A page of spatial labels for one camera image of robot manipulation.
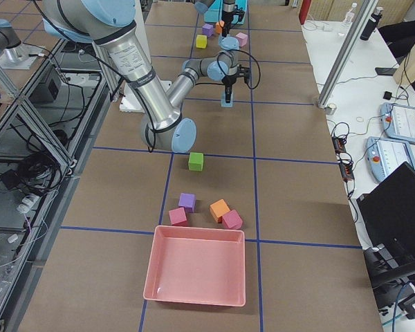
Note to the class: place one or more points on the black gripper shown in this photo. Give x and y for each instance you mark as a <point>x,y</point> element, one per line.
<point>227,16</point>
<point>229,80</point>

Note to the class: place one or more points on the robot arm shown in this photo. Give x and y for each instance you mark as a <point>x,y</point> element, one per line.
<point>112,26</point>
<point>203,5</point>

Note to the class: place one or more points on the orange foam block left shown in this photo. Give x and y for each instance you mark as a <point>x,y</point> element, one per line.
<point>219,27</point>

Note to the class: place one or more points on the orange foam block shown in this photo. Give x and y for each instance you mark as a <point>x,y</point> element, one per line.
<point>218,209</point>
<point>219,27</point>

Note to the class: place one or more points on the purple foam block left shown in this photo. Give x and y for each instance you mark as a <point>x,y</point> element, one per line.
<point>208,30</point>

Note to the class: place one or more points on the purple foam block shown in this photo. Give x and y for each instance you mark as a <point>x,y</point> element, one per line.
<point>208,30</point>
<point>187,201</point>

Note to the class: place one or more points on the cyan plastic tray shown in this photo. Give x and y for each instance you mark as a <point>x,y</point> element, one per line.
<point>214,12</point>

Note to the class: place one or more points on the pink foam block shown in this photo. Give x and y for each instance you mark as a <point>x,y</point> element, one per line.
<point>242,39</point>

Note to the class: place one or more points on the yellow foam block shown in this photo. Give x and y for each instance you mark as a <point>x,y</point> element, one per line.
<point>201,41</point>

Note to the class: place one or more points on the green foam block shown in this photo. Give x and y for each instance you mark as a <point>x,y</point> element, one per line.
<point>196,161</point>

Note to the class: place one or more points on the purple foam block right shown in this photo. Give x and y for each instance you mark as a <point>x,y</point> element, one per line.
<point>187,201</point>

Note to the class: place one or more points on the orange foam block right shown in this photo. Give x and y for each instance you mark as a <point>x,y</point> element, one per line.
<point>218,209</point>

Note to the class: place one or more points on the magenta foam block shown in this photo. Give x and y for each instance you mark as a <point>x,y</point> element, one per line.
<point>232,220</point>

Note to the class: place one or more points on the red foam block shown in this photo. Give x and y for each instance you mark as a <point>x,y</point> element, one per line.
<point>178,217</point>

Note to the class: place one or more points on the black water bottle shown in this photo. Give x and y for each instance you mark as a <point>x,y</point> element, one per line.
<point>372,23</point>

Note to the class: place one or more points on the teach pendant near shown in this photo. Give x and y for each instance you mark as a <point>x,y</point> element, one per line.
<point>385,155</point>

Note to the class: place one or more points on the teach pendant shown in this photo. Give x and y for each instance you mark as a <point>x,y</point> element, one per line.
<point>398,121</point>
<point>385,155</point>

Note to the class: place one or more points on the teach pendant far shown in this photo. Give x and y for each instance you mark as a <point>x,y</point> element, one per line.
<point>398,121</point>

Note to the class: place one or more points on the pink plastic tray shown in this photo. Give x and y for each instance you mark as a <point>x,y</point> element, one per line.
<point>197,266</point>

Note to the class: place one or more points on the black laptop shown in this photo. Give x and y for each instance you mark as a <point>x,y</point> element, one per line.
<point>388,211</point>

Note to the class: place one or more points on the aluminium frame pillar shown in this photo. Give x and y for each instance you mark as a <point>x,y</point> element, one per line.
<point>351,28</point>

